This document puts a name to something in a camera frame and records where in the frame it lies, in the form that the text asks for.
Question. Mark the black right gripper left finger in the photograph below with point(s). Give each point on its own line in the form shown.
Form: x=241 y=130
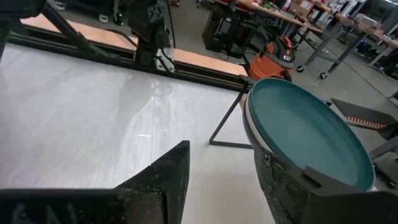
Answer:
x=155 y=199

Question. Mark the white glossy table sheet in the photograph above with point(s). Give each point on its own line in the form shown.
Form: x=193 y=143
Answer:
x=77 y=124

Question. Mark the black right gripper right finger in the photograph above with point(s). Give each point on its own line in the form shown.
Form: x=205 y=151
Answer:
x=295 y=202

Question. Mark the orange shop vacuum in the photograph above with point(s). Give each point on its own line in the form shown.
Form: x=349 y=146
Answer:
x=267 y=65

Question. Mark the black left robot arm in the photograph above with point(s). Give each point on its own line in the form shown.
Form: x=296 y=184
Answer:
x=149 y=31

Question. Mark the black equipment cabinet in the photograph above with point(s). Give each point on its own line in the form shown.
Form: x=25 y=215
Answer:
x=224 y=31

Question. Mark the wooden workbench with castors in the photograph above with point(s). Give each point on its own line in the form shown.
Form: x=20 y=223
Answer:
x=280 y=14

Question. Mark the dark teal plate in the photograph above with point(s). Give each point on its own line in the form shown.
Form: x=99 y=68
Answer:
x=304 y=130

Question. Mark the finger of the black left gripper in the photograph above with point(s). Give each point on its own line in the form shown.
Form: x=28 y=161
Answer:
x=370 y=116
x=387 y=168

